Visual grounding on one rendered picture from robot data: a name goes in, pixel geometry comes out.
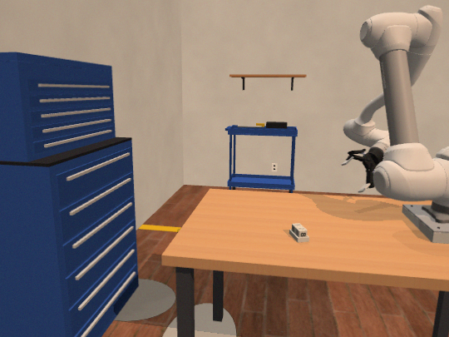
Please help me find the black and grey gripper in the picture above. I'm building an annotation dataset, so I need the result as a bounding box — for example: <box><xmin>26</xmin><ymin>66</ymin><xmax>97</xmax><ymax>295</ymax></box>
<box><xmin>341</xmin><ymin>148</ymin><xmax>383</xmax><ymax>193</ymax></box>

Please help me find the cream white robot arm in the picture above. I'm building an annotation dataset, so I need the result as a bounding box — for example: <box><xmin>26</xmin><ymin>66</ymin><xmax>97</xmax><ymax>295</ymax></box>
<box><xmin>343</xmin><ymin>5</ymin><xmax>449</xmax><ymax>224</ymax></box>

